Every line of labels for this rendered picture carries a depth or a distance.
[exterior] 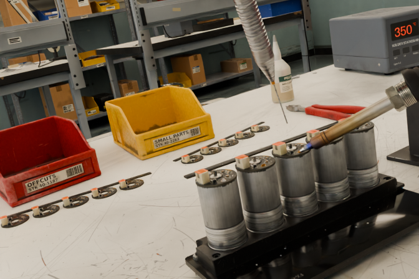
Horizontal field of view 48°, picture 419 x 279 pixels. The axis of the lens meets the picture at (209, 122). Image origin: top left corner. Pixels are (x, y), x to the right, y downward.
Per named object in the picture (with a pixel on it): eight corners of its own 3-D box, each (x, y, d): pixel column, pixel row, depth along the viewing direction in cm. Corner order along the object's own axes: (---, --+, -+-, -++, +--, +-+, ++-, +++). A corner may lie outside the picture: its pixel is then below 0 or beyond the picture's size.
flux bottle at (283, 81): (293, 101, 70) (284, 34, 68) (271, 104, 71) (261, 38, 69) (295, 96, 73) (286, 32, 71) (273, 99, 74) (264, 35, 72)
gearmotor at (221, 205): (257, 252, 29) (244, 173, 27) (222, 268, 28) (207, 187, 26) (236, 238, 31) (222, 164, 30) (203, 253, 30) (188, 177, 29)
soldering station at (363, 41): (446, 63, 78) (443, 3, 75) (388, 78, 75) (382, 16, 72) (385, 58, 92) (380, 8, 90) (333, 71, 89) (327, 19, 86)
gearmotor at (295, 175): (327, 219, 31) (318, 145, 30) (298, 233, 30) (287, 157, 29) (303, 208, 33) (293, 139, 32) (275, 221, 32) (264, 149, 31)
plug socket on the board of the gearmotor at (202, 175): (214, 180, 28) (212, 169, 27) (201, 185, 27) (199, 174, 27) (207, 177, 28) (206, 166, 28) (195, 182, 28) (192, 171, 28)
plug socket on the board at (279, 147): (290, 152, 30) (288, 142, 30) (279, 156, 30) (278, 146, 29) (282, 149, 31) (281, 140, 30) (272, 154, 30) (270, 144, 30)
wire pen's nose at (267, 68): (259, 86, 27) (251, 63, 26) (268, 76, 28) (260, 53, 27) (277, 85, 26) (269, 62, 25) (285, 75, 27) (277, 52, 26)
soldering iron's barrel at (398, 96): (318, 159, 29) (419, 105, 26) (304, 137, 28) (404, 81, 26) (319, 151, 30) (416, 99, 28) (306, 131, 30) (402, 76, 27)
